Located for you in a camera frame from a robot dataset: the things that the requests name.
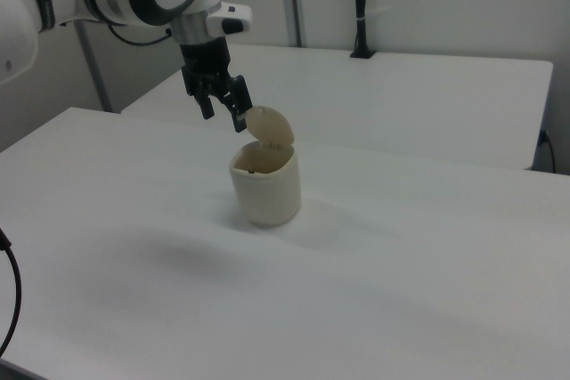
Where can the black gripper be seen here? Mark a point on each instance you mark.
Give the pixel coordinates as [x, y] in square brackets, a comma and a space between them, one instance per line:
[205, 62]

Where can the cream ceramic cup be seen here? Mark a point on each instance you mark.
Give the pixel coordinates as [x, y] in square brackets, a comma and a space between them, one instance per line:
[267, 197]

